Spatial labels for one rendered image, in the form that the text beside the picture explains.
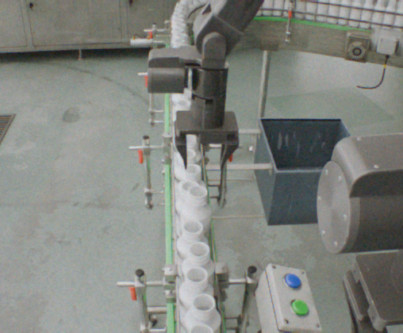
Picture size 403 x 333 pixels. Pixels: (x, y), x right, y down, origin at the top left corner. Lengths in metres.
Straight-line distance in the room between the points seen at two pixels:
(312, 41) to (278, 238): 1.09
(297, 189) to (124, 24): 3.14
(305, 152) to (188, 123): 1.00
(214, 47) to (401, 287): 0.44
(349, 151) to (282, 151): 1.43
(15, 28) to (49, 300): 2.88
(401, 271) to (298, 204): 1.12
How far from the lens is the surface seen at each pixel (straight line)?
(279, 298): 0.80
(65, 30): 4.40
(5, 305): 2.31
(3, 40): 4.59
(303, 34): 2.55
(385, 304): 0.35
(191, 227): 0.87
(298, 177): 1.39
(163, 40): 1.92
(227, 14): 0.67
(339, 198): 0.27
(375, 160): 0.26
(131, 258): 2.37
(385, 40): 2.40
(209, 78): 0.71
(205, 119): 0.74
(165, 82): 0.71
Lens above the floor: 1.75
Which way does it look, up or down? 36 degrees down
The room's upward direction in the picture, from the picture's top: 2 degrees clockwise
